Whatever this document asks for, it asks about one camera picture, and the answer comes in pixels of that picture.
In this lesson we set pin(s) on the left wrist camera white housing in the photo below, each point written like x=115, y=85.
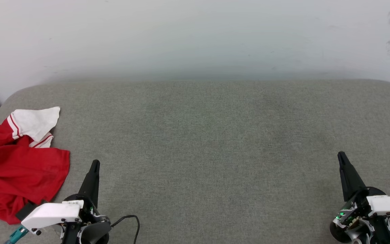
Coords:
x=51, y=213

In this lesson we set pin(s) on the red and white shirt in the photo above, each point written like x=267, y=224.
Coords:
x=19, y=169

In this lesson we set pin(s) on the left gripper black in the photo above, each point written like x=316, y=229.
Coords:
x=93, y=230

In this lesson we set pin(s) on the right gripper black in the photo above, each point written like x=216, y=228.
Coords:
x=361, y=203

